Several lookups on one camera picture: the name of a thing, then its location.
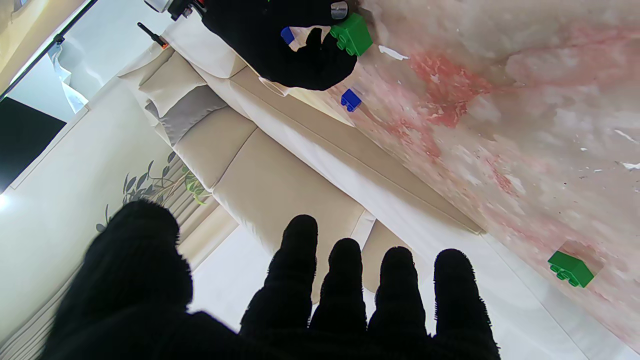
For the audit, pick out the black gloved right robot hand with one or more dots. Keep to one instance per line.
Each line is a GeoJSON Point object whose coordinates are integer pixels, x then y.
{"type": "Point", "coordinates": [250, 30]}

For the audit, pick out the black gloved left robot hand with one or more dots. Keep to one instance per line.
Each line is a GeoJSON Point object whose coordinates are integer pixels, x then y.
{"type": "Point", "coordinates": [140, 300]}

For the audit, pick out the blue toy brick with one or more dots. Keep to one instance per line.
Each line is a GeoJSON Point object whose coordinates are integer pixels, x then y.
{"type": "Point", "coordinates": [350, 100]}
{"type": "Point", "coordinates": [286, 35]}

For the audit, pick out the green toy brick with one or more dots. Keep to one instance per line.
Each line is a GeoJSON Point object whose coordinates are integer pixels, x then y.
{"type": "Point", "coordinates": [350, 34]}
{"type": "Point", "coordinates": [570, 268]}

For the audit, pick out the beige sofa cushion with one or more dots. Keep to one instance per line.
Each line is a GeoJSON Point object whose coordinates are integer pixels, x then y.
{"type": "Point", "coordinates": [165, 75]}

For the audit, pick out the black rod with orange tip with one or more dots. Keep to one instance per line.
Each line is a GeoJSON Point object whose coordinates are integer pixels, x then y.
{"type": "Point", "coordinates": [152, 36]}

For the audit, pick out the beige curtain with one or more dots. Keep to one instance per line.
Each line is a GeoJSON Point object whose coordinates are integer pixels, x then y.
{"type": "Point", "coordinates": [210, 230]}

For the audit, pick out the wooden coffee table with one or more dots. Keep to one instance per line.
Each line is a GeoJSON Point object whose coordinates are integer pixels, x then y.
{"type": "Point", "coordinates": [320, 102]}

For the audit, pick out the grey sofa cushion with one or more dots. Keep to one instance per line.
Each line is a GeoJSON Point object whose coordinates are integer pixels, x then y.
{"type": "Point", "coordinates": [190, 115]}

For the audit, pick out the tall green branching houseplant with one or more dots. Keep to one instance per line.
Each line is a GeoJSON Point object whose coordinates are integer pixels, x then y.
{"type": "Point", "coordinates": [195, 187]}

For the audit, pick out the beige sofa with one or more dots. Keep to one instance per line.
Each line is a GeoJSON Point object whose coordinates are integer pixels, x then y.
{"type": "Point", "coordinates": [280, 190]}

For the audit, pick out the white crumpled cloth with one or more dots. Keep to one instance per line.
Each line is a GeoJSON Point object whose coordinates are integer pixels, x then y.
{"type": "Point", "coordinates": [70, 85]}

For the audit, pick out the black stand pole with clamp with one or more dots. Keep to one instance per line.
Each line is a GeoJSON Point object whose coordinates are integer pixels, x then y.
{"type": "Point", "coordinates": [59, 37]}

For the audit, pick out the black screen panel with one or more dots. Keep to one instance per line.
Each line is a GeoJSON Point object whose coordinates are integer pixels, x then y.
{"type": "Point", "coordinates": [25, 140]}

